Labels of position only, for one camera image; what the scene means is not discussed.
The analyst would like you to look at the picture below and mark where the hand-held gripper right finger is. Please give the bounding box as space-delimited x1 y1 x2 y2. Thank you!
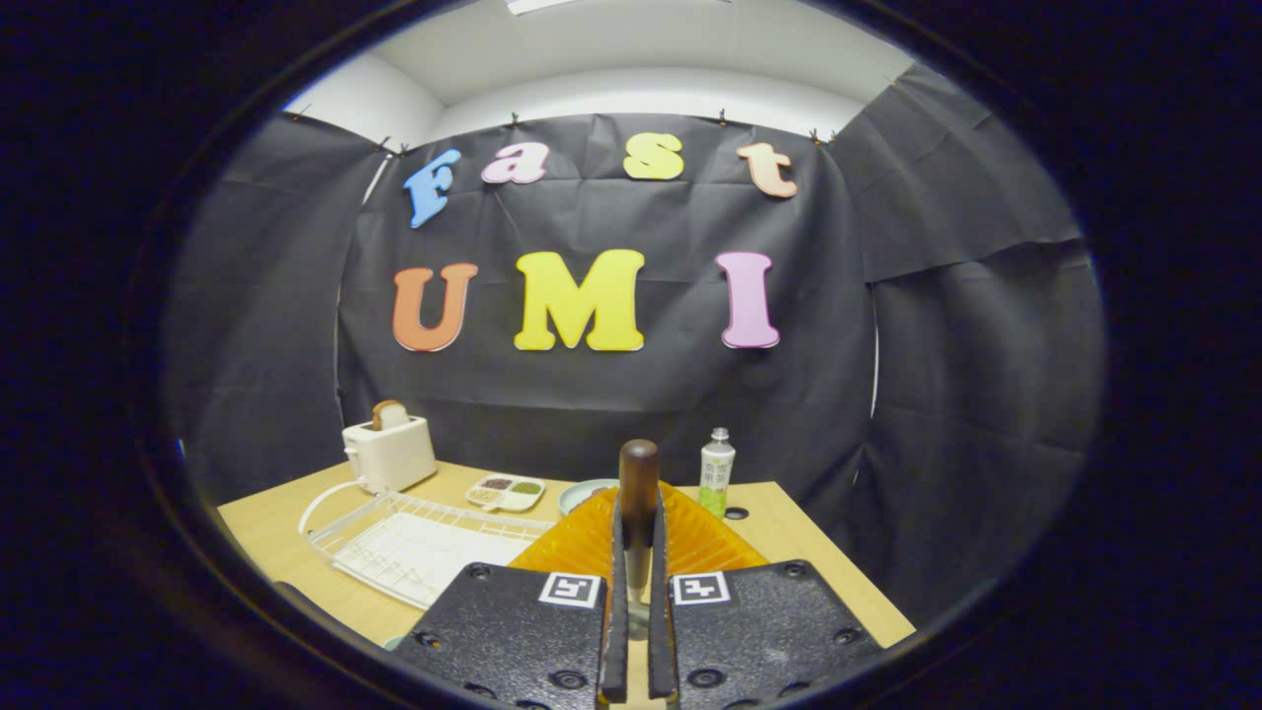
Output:
648 480 883 709

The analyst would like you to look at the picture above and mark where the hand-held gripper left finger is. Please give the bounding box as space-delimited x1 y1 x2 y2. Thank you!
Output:
392 483 629 710

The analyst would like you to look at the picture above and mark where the white wire dish rack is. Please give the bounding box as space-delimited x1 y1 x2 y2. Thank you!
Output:
298 480 558 610

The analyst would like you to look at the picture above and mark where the wooden handled spoon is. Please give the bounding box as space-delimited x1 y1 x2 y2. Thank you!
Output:
618 439 660 642

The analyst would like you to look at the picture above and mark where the pale blue food plate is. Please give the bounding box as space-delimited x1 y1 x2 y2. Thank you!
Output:
558 478 622 518

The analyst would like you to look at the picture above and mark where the white divided grain tray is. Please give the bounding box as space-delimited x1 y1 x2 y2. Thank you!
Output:
465 473 546 513

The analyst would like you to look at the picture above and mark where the green drink bottle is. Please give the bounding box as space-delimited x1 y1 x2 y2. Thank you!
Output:
698 427 736 520

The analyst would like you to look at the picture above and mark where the white toaster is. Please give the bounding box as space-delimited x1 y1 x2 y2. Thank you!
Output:
342 415 438 494

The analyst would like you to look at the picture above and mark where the black backdrop cloth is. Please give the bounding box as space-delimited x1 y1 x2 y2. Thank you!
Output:
163 64 1105 632

